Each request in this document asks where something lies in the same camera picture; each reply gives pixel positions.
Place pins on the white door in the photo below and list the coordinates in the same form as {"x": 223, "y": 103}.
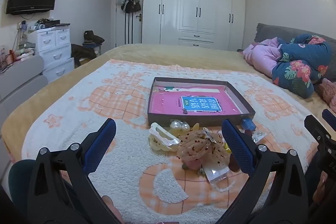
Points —
{"x": 120, "y": 27}

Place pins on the blue floral quilt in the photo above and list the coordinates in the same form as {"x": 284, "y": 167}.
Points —
{"x": 299, "y": 66}

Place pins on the grey padded headboard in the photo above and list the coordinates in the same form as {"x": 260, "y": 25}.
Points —
{"x": 288, "y": 32}

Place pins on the black hanging bag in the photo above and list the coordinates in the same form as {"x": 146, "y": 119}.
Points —
{"x": 132, "y": 5}

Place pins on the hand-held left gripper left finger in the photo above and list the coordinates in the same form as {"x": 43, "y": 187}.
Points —
{"x": 101, "y": 142}

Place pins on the bed with beige sheet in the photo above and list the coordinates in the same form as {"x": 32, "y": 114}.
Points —
{"x": 170, "y": 53}

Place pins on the shallow grey cardboard box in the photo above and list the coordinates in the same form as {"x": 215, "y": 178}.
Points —
{"x": 155, "y": 111}

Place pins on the cluttered desk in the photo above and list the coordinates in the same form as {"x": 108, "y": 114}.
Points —
{"x": 15, "y": 53}

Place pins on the person's dark trouser leg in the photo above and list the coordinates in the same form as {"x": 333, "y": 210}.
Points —
{"x": 19, "y": 179}

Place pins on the earring card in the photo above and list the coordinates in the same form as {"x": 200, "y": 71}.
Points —
{"x": 258, "y": 136}

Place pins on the white drawer cabinet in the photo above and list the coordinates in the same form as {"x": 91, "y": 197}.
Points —
{"x": 55, "y": 50}

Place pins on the small blue box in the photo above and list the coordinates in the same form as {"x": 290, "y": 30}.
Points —
{"x": 248, "y": 124}

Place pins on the beige translucent hair claw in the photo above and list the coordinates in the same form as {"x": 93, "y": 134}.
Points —
{"x": 156, "y": 145}

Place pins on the white wardrobe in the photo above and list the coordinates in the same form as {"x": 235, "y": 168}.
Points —
{"x": 199, "y": 3}

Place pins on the translucent yellowish hair clip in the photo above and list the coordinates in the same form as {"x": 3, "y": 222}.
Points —
{"x": 195, "y": 127}

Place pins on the person's right hand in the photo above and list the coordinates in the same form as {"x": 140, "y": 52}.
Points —
{"x": 320, "y": 192}

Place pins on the clear plastic packet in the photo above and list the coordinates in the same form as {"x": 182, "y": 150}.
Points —
{"x": 216, "y": 172}

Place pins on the dark clothes on stool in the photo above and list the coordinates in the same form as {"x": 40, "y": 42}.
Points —
{"x": 88, "y": 48}

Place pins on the pink organza bow hair clip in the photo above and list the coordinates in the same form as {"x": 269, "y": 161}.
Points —
{"x": 197, "y": 144}

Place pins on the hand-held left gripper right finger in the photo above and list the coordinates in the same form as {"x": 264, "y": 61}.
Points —
{"x": 237, "y": 145}

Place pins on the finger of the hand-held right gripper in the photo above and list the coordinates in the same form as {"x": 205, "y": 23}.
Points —
{"x": 329, "y": 116}
{"x": 316, "y": 127}

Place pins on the pink knitted blanket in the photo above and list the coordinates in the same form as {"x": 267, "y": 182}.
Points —
{"x": 329, "y": 90}

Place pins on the pink picture book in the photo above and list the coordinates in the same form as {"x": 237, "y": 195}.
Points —
{"x": 168, "y": 103}

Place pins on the orange white patterned blanket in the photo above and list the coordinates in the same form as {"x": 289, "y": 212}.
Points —
{"x": 92, "y": 98}

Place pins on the clutter on drawer cabinet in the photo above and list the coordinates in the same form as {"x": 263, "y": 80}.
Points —
{"x": 48, "y": 23}

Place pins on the pink quilt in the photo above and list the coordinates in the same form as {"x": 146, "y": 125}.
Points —
{"x": 260, "y": 56}

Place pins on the white hair claw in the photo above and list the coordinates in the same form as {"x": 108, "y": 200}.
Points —
{"x": 162, "y": 134}

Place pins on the yellow hair clip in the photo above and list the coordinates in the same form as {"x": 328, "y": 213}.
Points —
{"x": 226, "y": 148}

